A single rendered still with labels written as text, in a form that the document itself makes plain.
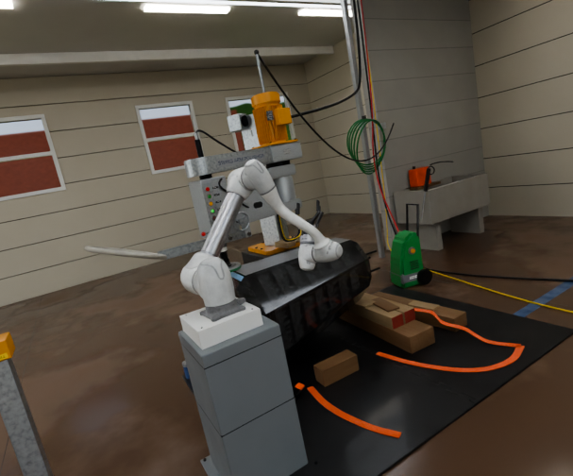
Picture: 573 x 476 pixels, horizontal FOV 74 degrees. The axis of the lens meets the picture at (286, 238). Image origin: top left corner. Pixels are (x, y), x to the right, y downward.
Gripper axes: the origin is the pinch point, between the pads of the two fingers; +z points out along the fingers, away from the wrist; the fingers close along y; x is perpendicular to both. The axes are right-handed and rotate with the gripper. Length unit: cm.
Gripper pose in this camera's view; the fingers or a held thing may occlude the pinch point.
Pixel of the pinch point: (308, 203)
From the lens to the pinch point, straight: 238.2
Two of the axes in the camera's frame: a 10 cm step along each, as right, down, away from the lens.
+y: -8.7, 0.8, 4.9
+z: 0.3, -9.7, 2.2
